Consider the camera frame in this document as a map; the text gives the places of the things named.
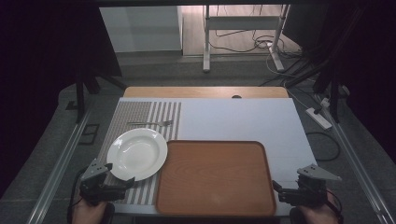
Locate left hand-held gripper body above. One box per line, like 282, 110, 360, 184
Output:
78, 158, 127, 206

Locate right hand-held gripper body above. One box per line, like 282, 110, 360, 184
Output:
281, 163, 343, 208

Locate white deep plate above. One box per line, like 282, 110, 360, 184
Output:
106, 127, 169, 182

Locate person's left hand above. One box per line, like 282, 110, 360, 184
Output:
71, 189, 108, 224

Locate person's right hand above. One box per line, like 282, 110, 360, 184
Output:
293, 189, 340, 224

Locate black floor plate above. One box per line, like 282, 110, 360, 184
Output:
78, 123, 101, 146

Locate grey striped placemat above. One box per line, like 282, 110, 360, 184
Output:
96, 101, 182, 206

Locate brown wooden tray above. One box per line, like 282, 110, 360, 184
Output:
155, 140, 277, 217

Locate silver fork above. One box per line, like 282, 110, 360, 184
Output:
126, 119, 174, 128

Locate white power strip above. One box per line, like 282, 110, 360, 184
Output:
304, 106, 333, 131

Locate white table cover board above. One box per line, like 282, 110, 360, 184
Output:
98, 97, 318, 217

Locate black metal stand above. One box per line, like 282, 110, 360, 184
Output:
74, 59, 127, 124
284, 6, 368, 124

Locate light wooden table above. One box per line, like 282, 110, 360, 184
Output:
123, 86, 290, 100

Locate white cabinet panel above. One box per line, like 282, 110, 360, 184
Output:
99, 6, 184, 54

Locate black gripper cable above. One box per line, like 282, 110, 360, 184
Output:
65, 166, 90, 224
325, 188, 345, 224

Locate aluminium floor rail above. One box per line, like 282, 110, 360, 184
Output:
312, 92, 396, 224
26, 104, 96, 224

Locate black floor cable loop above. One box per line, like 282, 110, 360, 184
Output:
305, 131, 342, 162

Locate tangled floor cables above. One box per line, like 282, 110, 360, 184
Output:
207, 4, 307, 60

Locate white metal desk frame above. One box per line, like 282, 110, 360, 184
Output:
202, 4, 291, 74

